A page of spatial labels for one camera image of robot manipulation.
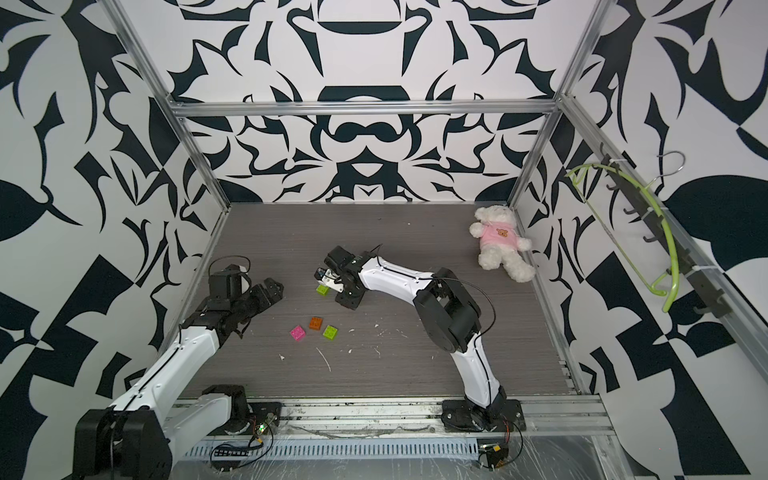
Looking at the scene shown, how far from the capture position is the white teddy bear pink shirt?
94 centimetres

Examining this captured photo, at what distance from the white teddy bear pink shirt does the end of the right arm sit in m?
0.42

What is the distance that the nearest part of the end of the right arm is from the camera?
26.8 inches
